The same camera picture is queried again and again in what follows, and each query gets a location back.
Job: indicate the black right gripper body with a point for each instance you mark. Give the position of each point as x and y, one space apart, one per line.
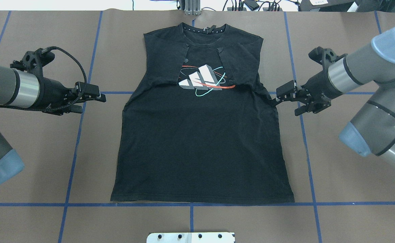
317 83

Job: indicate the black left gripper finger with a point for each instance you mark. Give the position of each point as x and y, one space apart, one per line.
87 92
71 108

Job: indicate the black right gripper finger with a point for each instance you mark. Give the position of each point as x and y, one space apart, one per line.
289 91
306 108

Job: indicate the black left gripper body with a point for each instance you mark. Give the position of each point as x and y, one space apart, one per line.
52 91

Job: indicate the black printed t-shirt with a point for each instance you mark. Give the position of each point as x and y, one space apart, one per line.
201 127

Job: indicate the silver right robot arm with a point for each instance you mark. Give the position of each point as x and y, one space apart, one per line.
372 129

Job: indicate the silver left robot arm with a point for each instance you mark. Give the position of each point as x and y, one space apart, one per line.
11 163

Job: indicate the black label printer box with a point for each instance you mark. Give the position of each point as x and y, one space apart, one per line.
325 5

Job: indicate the aluminium frame post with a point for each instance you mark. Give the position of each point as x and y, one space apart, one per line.
191 7

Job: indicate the white central pedestal column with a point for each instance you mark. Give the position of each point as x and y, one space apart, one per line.
192 237

